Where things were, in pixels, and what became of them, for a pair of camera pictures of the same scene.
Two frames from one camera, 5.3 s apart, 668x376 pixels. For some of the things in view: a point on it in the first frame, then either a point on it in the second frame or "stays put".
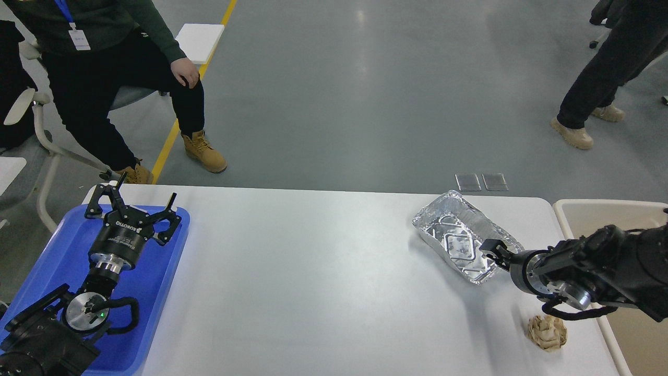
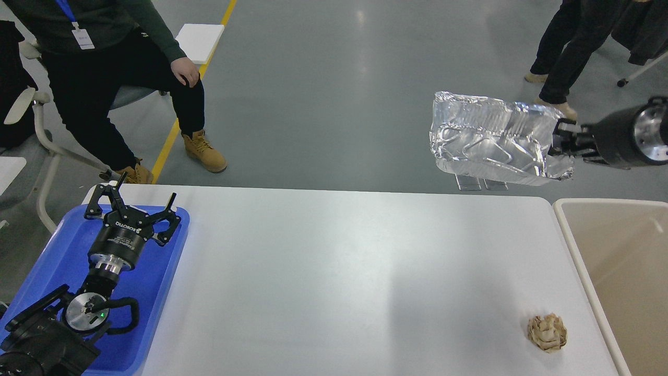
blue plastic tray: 64,260 stays put
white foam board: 197,40 stays put
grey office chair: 20,127 stays put
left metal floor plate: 467,181 stays put
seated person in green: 95,51 stays put
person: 637,37 to 582,26
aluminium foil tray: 454,228 to 496,141
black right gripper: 547,272 to 636,137
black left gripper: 119,243 stays put
